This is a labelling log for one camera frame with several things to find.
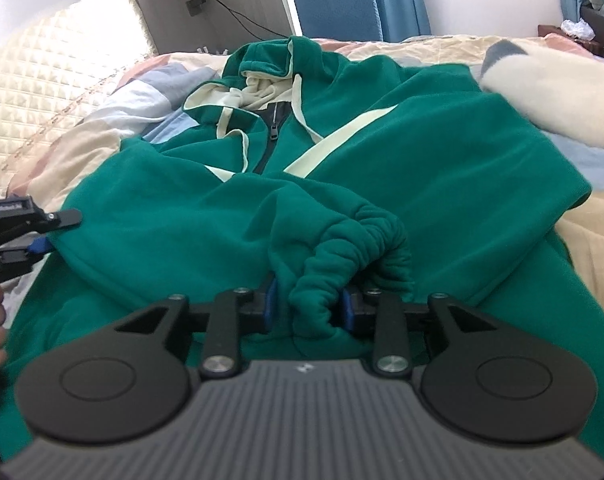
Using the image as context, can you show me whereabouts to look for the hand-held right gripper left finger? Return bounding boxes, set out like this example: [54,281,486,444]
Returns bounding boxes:
[113,272,283,381]

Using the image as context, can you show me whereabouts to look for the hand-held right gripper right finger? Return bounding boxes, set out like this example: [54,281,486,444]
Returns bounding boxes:
[338,285,500,381]

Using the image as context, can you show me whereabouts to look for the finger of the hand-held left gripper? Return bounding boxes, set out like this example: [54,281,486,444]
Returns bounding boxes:
[0,239,50,273]
[32,209,83,233]

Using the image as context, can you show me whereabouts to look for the green hoodie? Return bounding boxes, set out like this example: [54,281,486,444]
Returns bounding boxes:
[0,35,604,466]

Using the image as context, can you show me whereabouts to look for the patchwork quilt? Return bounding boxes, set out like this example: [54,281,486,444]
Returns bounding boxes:
[0,34,604,361]

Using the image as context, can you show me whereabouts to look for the white fluffy blanket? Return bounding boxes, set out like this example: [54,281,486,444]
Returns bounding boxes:
[479,40,604,148]

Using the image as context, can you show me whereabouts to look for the blue padded chair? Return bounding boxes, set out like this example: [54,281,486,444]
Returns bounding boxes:
[286,0,385,43]

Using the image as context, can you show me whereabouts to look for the clear plastic bag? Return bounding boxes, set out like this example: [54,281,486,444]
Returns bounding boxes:
[561,19,595,41]

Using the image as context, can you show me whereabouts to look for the black cable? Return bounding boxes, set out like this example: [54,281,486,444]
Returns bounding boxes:
[204,0,290,41]

